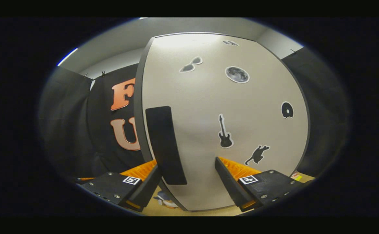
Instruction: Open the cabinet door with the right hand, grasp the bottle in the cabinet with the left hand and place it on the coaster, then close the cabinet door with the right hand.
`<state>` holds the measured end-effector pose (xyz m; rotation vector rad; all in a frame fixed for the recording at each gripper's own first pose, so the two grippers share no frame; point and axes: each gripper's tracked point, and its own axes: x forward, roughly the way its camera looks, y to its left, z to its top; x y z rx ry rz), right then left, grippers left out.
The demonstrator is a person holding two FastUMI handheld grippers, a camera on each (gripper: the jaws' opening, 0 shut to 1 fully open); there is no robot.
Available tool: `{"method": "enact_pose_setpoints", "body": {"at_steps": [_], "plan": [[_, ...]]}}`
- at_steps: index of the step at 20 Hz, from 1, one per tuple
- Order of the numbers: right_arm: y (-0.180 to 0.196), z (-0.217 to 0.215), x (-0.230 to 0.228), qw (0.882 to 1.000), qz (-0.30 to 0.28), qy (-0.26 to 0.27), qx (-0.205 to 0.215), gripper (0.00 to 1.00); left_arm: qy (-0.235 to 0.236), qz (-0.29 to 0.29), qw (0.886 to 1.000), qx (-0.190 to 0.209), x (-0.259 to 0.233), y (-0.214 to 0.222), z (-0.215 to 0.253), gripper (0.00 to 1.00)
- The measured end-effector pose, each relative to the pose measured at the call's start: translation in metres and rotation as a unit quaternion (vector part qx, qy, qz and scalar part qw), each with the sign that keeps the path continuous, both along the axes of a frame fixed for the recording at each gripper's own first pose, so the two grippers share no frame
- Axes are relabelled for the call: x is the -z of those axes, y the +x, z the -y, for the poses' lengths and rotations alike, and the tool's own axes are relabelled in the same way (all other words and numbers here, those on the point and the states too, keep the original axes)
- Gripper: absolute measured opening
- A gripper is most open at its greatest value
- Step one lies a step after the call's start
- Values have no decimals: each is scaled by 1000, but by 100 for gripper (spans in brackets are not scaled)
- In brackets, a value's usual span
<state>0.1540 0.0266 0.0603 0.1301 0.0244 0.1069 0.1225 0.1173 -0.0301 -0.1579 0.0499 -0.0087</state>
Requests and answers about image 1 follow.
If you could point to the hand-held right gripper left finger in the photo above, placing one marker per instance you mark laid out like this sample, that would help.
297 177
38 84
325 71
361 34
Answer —
144 191

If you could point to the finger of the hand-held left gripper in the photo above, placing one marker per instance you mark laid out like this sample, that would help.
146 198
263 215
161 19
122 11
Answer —
87 178

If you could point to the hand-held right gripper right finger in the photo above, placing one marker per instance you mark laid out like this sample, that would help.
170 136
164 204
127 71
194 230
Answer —
230 188

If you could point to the dark grey cabinet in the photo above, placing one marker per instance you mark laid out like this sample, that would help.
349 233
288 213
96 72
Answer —
138 113

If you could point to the white cabinet door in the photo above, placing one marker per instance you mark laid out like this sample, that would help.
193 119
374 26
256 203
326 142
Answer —
208 97

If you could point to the blue white penguin plush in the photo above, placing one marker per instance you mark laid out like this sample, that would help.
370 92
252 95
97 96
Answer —
166 201

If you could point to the black backdrop cloth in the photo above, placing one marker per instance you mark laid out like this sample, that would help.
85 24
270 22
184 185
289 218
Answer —
66 130

